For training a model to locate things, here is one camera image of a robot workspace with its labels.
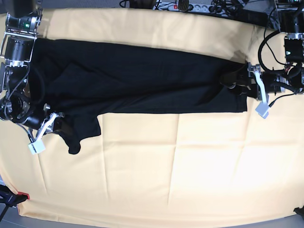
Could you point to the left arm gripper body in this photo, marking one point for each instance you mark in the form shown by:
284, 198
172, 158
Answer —
267, 79

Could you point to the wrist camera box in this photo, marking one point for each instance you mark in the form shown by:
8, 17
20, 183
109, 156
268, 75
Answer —
263, 110
36, 147

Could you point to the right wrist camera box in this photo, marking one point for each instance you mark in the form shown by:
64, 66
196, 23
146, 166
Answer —
36, 147

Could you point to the white power strip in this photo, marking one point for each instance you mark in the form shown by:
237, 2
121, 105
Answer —
188, 7

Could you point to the black T-shirt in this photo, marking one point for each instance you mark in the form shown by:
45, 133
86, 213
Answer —
86, 79

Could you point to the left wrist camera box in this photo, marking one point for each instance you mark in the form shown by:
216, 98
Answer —
263, 110

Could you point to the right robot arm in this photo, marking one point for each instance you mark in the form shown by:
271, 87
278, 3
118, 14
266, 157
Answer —
23, 84

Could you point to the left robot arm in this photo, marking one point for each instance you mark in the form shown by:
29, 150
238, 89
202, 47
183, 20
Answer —
258, 80

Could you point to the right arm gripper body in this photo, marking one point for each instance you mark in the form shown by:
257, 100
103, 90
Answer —
39, 117

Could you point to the black red table clamp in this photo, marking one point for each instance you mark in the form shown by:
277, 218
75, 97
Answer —
11, 199

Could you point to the yellow table cloth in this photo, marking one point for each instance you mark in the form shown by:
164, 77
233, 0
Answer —
163, 171

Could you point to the black box on floor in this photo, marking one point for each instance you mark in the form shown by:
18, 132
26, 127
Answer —
252, 17

